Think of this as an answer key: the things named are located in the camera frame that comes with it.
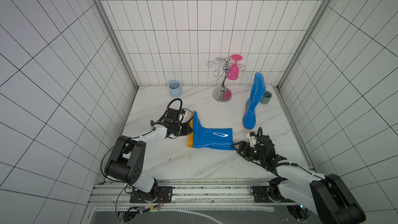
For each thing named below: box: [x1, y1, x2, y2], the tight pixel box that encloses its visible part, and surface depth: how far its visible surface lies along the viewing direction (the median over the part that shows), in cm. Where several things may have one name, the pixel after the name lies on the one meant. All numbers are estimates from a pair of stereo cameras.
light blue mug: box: [167, 79, 183, 98], surface depth 115 cm
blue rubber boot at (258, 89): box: [243, 72, 267, 130], surface depth 97 cm
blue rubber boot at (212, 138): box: [188, 110, 235, 151], surface depth 92 cm
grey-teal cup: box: [260, 90, 273, 105], surface depth 110 cm
